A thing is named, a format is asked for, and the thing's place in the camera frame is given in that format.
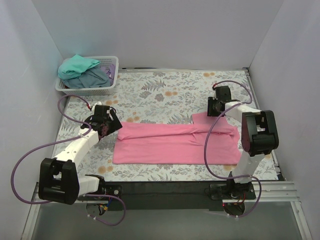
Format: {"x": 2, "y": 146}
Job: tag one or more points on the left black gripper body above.
{"x": 110, "y": 124}

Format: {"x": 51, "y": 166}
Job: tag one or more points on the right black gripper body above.
{"x": 211, "y": 107}

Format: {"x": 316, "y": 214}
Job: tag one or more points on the pink t shirt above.
{"x": 178, "y": 144}

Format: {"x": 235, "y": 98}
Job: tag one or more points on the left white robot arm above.
{"x": 58, "y": 178}

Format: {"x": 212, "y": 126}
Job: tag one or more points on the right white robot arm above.
{"x": 259, "y": 137}

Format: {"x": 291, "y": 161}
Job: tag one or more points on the floral patterned table mat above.
{"x": 160, "y": 97}

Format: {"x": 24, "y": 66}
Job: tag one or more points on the grey-blue t shirt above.
{"x": 92, "y": 78}

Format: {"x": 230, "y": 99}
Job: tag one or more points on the lavender t shirt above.
{"x": 110, "y": 72}

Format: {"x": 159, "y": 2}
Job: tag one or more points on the white plastic laundry basket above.
{"x": 105, "y": 61}

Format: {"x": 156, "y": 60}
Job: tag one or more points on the teal t shirt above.
{"x": 74, "y": 67}

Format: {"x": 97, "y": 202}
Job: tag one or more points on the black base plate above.
{"x": 172, "y": 195}

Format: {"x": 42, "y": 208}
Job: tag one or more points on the aluminium frame rail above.
{"x": 274, "y": 191}

